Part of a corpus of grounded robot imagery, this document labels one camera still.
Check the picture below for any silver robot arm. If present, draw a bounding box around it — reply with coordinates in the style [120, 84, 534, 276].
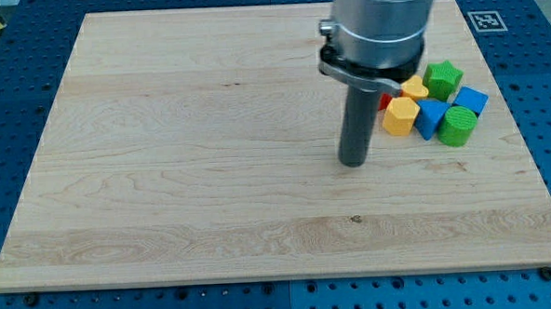
[318, 0, 433, 96]

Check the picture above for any red circle block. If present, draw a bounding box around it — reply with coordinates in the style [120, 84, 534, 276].
[378, 93, 393, 111]

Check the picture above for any blue triangle block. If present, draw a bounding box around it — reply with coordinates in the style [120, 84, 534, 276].
[415, 100, 450, 141]

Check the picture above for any yellow hexagon block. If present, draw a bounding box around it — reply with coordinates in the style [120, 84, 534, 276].
[383, 97, 420, 136]

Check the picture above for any blue cube block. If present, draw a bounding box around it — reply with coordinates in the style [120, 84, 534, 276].
[453, 87, 490, 116]

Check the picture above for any green cylinder block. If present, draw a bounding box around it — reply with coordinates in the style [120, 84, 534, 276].
[437, 105, 477, 147]

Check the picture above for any green star block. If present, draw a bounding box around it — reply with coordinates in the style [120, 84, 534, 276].
[423, 60, 464, 101]

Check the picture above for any light wooden board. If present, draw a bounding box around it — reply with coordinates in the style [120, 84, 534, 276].
[0, 0, 551, 293]

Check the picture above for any yellow heart block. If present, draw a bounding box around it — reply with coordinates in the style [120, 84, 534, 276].
[400, 74, 429, 101]

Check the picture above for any white fiducial marker tag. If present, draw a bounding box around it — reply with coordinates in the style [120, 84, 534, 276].
[468, 10, 507, 33]

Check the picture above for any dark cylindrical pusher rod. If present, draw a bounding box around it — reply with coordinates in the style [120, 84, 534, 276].
[338, 86, 381, 168]

